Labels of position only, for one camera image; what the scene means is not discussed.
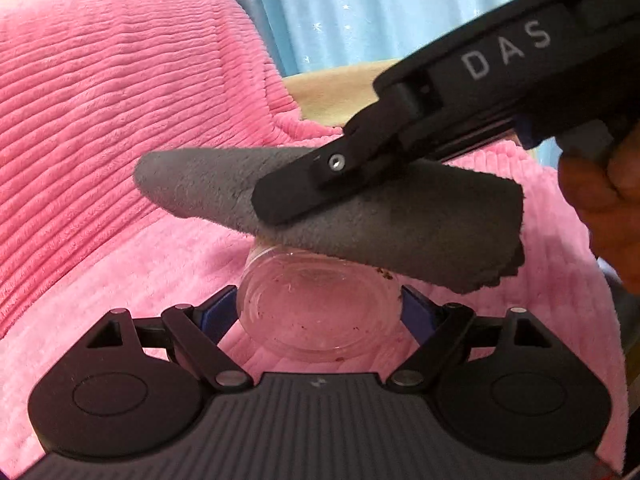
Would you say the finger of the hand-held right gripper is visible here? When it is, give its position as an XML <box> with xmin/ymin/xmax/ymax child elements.
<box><xmin>250</xmin><ymin>102</ymin><xmax>442</xmax><ymax>226</ymax></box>

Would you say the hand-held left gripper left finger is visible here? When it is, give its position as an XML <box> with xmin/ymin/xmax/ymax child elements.
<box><xmin>86</xmin><ymin>285</ymin><xmax>254</xmax><ymax>394</ymax></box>

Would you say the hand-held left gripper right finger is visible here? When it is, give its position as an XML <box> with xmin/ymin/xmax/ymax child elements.
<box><xmin>387</xmin><ymin>285</ymin><xmax>549</xmax><ymax>394</ymax></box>

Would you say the grey cleaning cloth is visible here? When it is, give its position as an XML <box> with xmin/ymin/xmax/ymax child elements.
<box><xmin>132</xmin><ymin>146</ymin><xmax>526</xmax><ymax>295</ymax></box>

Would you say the clear plastic jar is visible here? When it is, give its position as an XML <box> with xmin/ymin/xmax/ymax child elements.
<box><xmin>239</xmin><ymin>242</ymin><xmax>408</xmax><ymax>361</ymax></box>

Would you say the person's right hand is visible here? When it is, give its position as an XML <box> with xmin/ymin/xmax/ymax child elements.
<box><xmin>557</xmin><ymin>124</ymin><xmax>640</xmax><ymax>286</ymax></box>

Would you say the yellow armrest cover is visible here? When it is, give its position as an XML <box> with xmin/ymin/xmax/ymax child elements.
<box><xmin>284</xmin><ymin>57</ymin><xmax>403</xmax><ymax>135</ymax></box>

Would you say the light blue starry curtain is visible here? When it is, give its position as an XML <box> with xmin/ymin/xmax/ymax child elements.
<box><xmin>172</xmin><ymin>0</ymin><xmax>551</xmax><ymax>78</ymax></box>

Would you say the pink ribbed blanket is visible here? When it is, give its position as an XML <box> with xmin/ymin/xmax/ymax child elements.
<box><xmin>0</xmin><ymin>0</ymin><xmax>628</xmax><ymax>466</ymax></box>

